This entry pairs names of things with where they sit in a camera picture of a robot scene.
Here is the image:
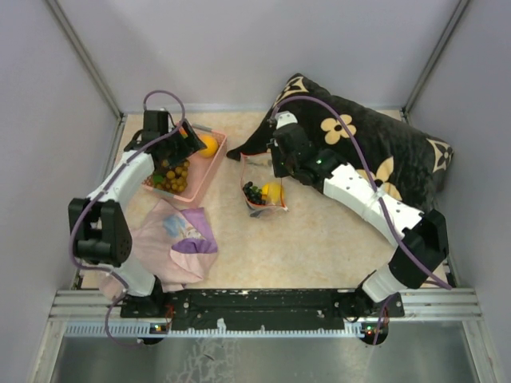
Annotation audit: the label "aluminium frame rail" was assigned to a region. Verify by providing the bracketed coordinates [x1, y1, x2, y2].
[49, 288, 482, 322]

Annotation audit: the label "clear zip bag orange zipper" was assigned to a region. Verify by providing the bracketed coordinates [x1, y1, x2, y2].
[240, 152, 288, 219]

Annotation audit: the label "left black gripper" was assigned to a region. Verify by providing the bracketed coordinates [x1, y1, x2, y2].
[161, 118, 207, 168]

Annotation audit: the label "dark grape bunch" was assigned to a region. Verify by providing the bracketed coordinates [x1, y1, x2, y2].
[242, 181, 265, 206]

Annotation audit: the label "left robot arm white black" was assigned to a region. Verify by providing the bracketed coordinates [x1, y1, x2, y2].
[68, 110, 205, 318]

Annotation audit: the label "orange fruit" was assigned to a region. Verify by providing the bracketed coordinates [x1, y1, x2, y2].
[198, 135, 219, 158]

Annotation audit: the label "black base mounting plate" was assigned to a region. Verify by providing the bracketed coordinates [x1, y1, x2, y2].
[121, 289, 405, 331]

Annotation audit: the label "pink plastic basket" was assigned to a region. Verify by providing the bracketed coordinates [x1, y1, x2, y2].
[142, 124, 227, 207]

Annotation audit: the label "pink purple cloth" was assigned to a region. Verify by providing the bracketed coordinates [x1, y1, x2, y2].
[98, 200, 218, 300]

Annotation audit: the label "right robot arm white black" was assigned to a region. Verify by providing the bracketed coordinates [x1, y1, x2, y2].
[269, 122, 449, 316]

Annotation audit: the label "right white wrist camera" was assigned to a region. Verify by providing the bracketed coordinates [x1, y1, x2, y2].
[275, 112, 298, 129]

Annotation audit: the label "black pillow cream flowers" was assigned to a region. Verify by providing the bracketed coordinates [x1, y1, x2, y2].
[226, 73, 455, 219]

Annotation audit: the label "yellow lemon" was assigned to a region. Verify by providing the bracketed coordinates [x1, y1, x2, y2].
[261, 182, 284, 205]

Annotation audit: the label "white slotted cable duct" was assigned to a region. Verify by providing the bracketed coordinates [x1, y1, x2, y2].
[63, 322, 384, 339]

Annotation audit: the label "brown longan bunch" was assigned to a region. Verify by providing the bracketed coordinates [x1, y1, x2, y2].
[150, 159, 190, 195]

